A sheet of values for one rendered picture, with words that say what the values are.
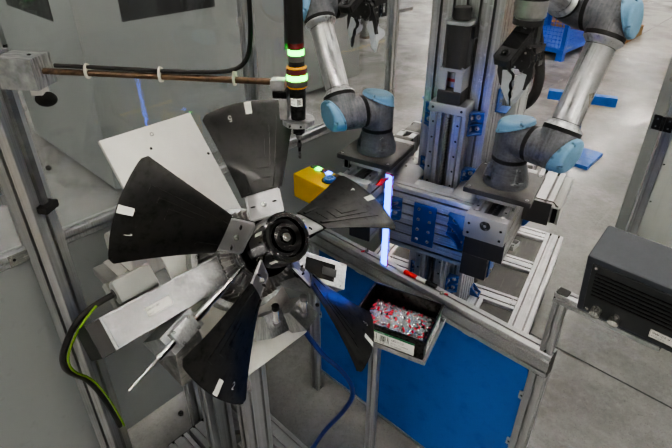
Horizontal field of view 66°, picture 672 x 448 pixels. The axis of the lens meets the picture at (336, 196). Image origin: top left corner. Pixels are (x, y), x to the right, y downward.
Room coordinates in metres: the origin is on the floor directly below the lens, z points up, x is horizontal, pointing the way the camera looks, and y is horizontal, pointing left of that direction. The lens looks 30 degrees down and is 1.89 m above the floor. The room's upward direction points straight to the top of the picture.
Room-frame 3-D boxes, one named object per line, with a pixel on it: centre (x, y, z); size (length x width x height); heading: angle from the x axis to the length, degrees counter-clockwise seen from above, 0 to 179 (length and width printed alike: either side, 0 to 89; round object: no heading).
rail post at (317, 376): (1.54, 0.08, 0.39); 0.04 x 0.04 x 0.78; 47
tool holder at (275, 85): (1.05, 0.09, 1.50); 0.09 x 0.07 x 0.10; 82
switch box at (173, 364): (1.11, 0.48, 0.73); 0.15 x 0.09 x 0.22; 47
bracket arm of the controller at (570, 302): (0.88, -0.63, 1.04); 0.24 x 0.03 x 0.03; 47
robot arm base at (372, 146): (1.80, -0.15, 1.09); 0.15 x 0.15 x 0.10
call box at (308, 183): (1.51, 0.05, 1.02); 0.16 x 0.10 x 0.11; 47
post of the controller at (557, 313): (0.95, -0.55, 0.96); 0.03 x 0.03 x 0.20; 47
